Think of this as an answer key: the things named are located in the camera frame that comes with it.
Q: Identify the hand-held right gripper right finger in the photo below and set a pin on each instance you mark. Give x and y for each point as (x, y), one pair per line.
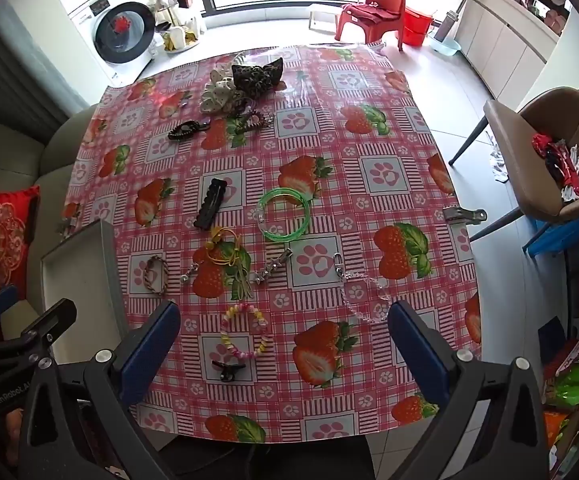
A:
(417, 355)

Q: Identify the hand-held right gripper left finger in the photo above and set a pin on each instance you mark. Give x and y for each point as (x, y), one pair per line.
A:
(152, 347)

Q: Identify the white jewelry tray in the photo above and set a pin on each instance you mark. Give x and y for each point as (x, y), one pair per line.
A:
(82, 280)

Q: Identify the red embroidered cushion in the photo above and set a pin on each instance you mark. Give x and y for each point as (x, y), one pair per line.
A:
(2, 235)

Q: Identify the small black claw clip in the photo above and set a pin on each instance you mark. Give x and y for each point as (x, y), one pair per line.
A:
(227, 370)

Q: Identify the metal tablecloth clip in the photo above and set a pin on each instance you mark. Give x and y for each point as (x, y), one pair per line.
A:
(462, 215)
(69, 226)

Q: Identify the bronze dragonfly hair clip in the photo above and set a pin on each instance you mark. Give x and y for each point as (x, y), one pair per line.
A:
(242, 280)

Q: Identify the beige sofa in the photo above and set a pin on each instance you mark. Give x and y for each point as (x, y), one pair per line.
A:
(19, 155)

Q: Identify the green snack packet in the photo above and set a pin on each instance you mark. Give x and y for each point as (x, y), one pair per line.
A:
(569, 382)

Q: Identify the orange snack packet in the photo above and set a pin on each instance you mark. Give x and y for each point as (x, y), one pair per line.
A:
(557, 427)

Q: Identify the blue stool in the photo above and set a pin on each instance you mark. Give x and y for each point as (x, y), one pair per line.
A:
(564, 235)

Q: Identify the white cloth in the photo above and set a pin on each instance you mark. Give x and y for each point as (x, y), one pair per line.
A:
(498, 162)

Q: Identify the beige dining chair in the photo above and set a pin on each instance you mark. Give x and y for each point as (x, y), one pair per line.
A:
(519, 160)

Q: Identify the black braided hair claw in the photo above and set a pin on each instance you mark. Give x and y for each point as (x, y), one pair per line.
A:
(187, 129)

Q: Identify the strawberry print tablecloth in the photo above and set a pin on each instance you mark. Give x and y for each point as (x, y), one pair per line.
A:
(349, 125)

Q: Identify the red and black packets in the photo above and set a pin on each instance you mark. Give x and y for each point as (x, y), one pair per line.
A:
(557, 160)

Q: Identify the white dotted scrunchie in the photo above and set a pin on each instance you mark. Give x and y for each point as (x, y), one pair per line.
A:
(219, 90)

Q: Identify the black leopard scrunchie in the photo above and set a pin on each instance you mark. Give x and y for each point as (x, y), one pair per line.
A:
(257, 76)

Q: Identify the blue basin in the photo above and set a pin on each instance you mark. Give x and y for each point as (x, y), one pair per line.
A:
(444, 46)

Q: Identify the cluttered small stand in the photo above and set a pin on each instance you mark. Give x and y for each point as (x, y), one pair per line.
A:
(179, 30)

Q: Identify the white cabinet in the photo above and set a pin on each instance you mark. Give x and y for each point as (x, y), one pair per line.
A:
(504, 40)

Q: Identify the red bucket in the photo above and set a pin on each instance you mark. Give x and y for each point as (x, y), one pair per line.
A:
(416, 25)

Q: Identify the red cloth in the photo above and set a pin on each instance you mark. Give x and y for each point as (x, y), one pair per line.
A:
(367, 11)

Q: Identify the white step stool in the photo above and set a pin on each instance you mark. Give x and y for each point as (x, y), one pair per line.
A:
(324, 15)

